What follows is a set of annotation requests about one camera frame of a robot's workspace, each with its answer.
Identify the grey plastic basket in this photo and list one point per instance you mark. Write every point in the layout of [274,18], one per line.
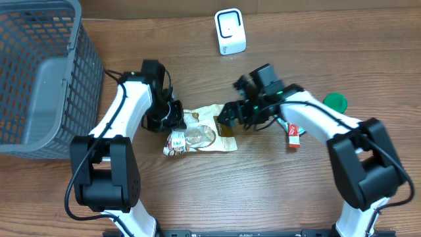
[51,78]

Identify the white barcode scanner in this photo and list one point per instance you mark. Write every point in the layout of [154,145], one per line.
[230,31]

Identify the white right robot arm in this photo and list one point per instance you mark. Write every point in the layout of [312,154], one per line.
[367,170]

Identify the green lid jar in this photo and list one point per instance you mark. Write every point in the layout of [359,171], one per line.
[336,101]

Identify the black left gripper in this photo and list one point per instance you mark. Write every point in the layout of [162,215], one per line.
[175,115]

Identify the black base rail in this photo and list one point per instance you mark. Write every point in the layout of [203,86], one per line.
[302,233]

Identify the white snack bag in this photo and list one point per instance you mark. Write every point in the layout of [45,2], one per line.
[202,133]

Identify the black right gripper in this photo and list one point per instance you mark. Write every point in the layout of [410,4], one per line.
[233,107]

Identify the red candy bar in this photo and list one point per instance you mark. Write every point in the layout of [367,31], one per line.
[293,136]

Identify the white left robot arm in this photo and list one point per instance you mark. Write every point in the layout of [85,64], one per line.
[106,182]

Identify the teal wet wipes pack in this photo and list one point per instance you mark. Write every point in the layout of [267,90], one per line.
[285,126]

